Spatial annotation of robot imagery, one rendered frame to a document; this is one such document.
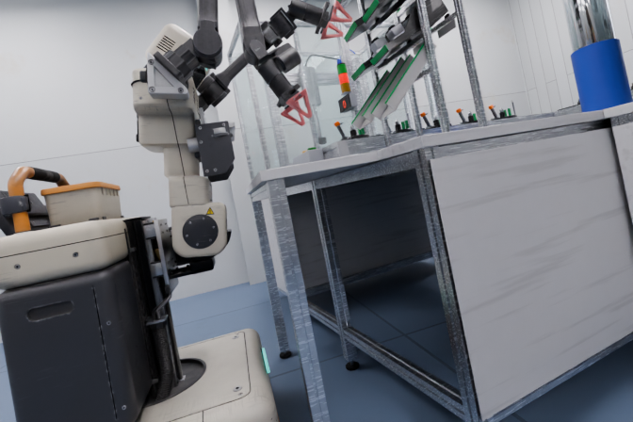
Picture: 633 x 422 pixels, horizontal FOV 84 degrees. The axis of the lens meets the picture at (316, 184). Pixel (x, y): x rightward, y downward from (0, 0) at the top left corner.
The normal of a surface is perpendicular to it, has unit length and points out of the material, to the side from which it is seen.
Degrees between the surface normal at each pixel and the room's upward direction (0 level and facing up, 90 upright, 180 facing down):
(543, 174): 90
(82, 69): 90
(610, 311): 90
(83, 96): 90
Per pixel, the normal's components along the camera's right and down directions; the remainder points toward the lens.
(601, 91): -0.74, 0.13
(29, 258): 0.24, -0.07
